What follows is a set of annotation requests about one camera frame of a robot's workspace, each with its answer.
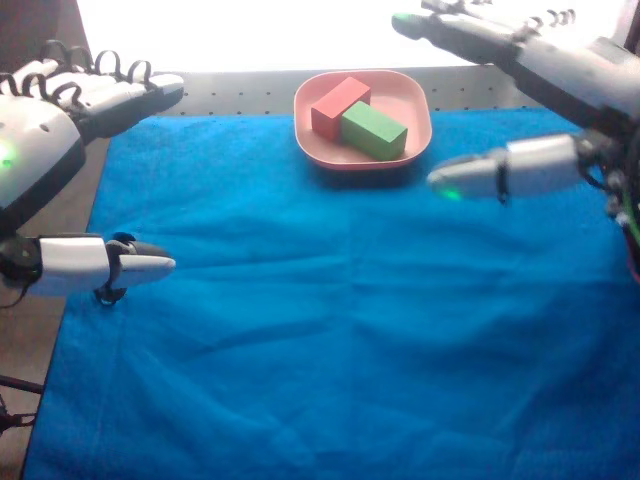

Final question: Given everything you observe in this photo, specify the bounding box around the red block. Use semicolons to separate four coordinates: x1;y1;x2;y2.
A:
310;76;372;143

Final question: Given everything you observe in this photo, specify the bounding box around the blue cloth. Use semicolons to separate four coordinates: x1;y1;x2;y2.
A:
22;107;640;480

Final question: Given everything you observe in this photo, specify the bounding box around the thin black cable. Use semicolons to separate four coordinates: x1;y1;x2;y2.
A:
0;394;39;437

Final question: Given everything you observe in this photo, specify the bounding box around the black usb cable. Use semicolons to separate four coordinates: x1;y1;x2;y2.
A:
0;375;46;395

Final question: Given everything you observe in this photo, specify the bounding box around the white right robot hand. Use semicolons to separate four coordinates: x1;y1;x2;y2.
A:
391;0;640;206

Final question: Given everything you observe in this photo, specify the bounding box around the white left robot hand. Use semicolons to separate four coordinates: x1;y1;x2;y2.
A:
0;39;185;306

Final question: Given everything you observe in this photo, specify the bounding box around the pink plate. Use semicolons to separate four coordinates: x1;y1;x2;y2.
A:
293;68;433;172

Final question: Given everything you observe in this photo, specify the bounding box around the green block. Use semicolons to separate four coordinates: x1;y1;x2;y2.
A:
340;101;409;162

